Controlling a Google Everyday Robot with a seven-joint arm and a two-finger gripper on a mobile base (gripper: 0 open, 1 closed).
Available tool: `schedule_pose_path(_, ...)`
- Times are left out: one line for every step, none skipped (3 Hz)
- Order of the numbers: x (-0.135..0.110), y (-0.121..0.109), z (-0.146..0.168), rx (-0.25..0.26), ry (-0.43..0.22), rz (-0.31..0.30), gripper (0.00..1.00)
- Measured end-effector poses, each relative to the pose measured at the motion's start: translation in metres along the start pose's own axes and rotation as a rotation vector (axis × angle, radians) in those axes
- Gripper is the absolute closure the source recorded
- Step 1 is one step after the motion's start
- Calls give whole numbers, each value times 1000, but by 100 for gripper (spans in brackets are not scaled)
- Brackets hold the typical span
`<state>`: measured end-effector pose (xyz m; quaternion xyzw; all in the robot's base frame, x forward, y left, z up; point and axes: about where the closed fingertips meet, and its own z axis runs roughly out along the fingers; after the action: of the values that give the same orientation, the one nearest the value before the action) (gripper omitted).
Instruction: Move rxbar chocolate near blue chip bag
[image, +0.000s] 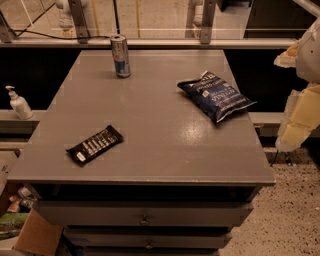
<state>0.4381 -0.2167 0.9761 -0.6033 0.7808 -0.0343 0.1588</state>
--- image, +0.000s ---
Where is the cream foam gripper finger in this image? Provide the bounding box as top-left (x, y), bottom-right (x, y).
top-left (273, 41), bottom-right (300, 68)
top-left (276, 83), bottom-right (320, 152)

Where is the black rxbar chocolate bar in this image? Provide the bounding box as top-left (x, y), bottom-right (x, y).
top-left (66, 125), bottom-right (124, 166)

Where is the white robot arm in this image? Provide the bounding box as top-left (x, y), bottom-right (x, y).
top-left (274, 17), bottom-right (320, 152)

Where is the blue chip bag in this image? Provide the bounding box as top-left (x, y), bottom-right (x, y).
top-left (177, 71), bottom-right (254, 123)

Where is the grey drawer cabinet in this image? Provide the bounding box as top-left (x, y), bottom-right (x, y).
top-left (9, 50), bottom-right (274, 256)

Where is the silver blue energy drink can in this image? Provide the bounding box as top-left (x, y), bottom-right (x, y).
top-left (110, 34), bottom-right (131, 78)

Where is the top drawer knob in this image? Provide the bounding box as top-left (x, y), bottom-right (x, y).
top-left (139, 215), bottom-right (149, 226)

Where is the drawer knob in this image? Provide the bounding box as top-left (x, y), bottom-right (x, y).
top-left (139, 215), bottom-right (149, 226)
top-left (145, 241), bottom-right (154, 250)

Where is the lower drawer knob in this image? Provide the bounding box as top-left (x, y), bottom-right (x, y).
top-left (145, 241), bottom-right (154, 250)

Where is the white pump bottle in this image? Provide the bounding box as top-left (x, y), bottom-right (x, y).
top-left (6, 85), bottom-right (33, 120)

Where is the brown cardboard box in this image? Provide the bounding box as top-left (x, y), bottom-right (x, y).
top-left (14, 209), bottom-right (63, 256)

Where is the black cable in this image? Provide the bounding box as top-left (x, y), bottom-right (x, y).
top-left (9, 28), bottom-right (112, 41)

